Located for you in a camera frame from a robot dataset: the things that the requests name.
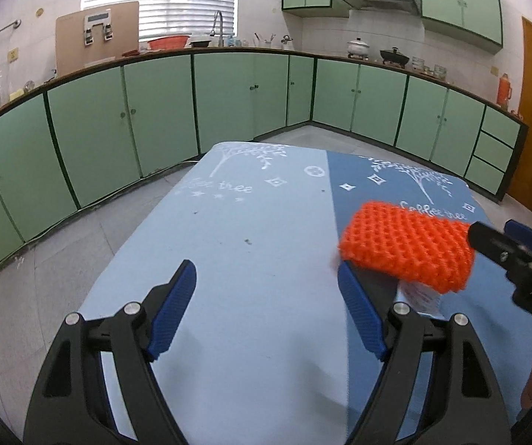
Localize large green wall cabinet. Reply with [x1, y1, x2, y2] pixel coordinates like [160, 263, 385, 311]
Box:
[418, 0, 503, 55]

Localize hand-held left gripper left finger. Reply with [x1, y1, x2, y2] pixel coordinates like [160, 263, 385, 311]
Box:
[24, 260, 198, 445]

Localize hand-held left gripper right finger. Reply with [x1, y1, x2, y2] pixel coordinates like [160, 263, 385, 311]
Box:
[338, 262, 512, 445]

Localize wooden board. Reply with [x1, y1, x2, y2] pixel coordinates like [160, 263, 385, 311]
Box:
[55, 1, 141, 78]

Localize white cooking pot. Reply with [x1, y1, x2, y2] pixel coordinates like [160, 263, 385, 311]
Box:
[345, 37, 371, 59]

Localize red basin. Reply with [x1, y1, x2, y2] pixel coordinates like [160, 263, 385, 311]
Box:
[148, 34, 191, 51]

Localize range hood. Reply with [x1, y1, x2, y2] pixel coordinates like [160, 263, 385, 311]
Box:
[335, 0, 420, 15]

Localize glass jars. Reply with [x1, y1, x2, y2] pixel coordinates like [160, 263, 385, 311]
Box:
[411, 56, 448, 78]

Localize green base cabinets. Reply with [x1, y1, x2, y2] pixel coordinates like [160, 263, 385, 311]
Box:
[0, 49, 529, 280]

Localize orange foam fruit net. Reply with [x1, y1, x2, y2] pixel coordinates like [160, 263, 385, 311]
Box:
[339, 201, 477, 294]

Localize red thermos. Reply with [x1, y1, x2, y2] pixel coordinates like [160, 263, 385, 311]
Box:
[496, 73, 513, 108]

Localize white printed paper slip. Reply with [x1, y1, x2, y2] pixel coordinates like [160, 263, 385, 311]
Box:
[396, 280, 443, 319]

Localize metal kitchen faucet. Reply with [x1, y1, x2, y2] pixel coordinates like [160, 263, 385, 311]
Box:
[209, 10, 225, 47]

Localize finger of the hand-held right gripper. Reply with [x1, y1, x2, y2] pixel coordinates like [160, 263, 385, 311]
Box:
[502, 220, 532, 257]
[467, 221, 529, 280]

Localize blue printed tablecloth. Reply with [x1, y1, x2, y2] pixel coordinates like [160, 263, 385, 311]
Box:
[76, 141, 532, 445]

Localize black wok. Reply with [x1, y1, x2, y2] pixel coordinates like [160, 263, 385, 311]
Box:
[379, 47, 411, 66]

